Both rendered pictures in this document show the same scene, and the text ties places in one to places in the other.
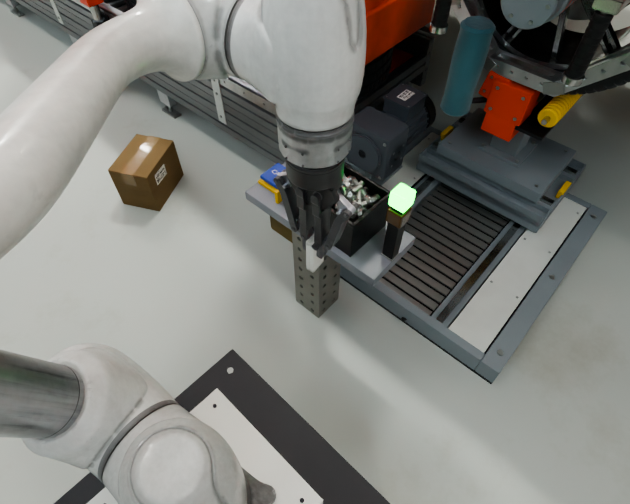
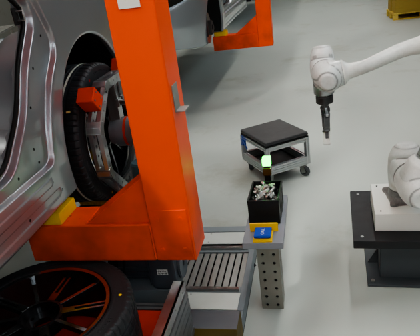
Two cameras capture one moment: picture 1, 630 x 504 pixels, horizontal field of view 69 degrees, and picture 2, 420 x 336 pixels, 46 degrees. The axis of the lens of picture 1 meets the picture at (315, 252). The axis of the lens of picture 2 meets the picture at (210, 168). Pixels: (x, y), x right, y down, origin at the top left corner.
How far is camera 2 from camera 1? 250 cm
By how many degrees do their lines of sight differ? 87
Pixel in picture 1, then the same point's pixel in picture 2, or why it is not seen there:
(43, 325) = not seen: outside the picture
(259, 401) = (361, 225)
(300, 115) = not seen: hidden behind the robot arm
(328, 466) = (357, 204)
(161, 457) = (407, 145)
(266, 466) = (379, 195)
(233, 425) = (379, 205)
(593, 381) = (230, 219)
